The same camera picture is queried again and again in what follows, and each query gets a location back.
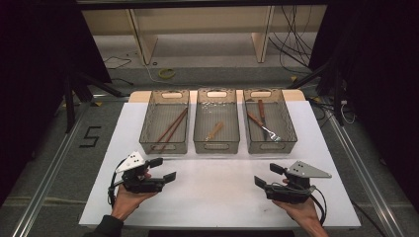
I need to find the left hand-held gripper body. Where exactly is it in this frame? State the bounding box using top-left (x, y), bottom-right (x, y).
top-left (115, 151), bottom-right (166, 195)

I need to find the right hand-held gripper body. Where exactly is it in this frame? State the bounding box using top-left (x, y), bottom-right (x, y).
top-left (264, 160), bottom-right (333, 204)

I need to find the brown wooden chopstick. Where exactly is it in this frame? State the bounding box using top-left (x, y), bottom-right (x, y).
top-left (159, 112), bottom-right (189, 154)
top-left (156, 108), bottom-right (188, 144)

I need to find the smoky clear bin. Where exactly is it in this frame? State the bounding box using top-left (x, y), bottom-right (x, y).
top-left (138, 89), bottom-right (191, 155)
top-left (242, 88), bottom-right (298, 155)
top-left (193, 88), bottom-right (241, 155)

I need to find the light wooden-handled fork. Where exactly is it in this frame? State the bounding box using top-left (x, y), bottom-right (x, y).
top-left (246, 112), bottom-right (283, 142)

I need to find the wooden-handled clear spoon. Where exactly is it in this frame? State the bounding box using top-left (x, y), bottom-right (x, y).
top-left (206, 121), bottom-right (225, 142)

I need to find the person's right hand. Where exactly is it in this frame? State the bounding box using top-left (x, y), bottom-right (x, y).
top-left (272, 198), bottom-right (322, 229)

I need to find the person's left hand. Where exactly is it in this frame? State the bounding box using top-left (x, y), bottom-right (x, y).
top-left (111, 184), bottom-right (158, 221)

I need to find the yellow tape roll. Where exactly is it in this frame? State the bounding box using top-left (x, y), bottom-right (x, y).
top-left (158, 67), bottom-right (177, 79)

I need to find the black metal stand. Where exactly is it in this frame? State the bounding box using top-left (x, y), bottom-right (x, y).
top-left (286, 58), bottom-right (347, 127)
top-left (62, 72), bottom-right (131, 134)

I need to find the black curtain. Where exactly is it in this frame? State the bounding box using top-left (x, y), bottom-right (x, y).
top-left (309, 0), bottom-right (419, 211)
top-left (0, 0), bottom-right (113, 205)

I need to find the light wooden desk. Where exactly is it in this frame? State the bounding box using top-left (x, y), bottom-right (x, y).
top-left (80, 4), bottom-right (329, 65)

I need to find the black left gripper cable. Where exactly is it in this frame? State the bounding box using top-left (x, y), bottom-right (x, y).
top-left (107, 159), bottom-right (127, 209)

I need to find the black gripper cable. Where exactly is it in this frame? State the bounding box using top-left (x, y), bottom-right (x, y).
top-left (107, 159), bottom-right (127, 209)
top-left (309, 186), bottom-right (329, 227)

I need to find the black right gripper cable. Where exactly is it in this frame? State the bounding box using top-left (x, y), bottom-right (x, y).
top-left (309, 186), bottom-right (329, 227)

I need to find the aluminium floor rail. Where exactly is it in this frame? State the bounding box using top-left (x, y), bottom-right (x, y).
top-left (11, 98), bottom-right (97, 237)
top-left (320, 97), bottom-right (409, 237)

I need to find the white floor cable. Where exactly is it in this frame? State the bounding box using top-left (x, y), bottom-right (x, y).
top-left (141, 60), bottom-right (199, 88)

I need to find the thin black floor cable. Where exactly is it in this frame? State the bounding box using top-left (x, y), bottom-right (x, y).
top-left (103, 55), bottom-right (132, 71)

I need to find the black cable bundle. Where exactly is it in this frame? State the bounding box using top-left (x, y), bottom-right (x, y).
top-left (268, 4), bottom-right (327, 75)

